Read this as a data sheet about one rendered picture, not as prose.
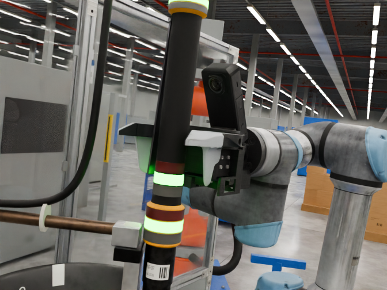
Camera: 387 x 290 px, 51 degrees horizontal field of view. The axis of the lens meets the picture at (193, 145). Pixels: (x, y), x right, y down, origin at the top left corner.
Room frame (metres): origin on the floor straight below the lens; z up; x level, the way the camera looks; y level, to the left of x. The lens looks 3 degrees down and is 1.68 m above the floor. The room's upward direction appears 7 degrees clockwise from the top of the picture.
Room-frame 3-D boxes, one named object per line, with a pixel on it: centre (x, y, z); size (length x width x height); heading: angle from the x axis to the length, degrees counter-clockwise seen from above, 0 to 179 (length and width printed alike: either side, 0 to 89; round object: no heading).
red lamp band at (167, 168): (0.45, 0.02, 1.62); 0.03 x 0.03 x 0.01
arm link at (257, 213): (0.69, -0.11, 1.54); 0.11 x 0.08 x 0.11; 47
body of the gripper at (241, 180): (0.54, -0.04, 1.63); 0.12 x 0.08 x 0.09; 145
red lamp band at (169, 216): (0.45, 0.02, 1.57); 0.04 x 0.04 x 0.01
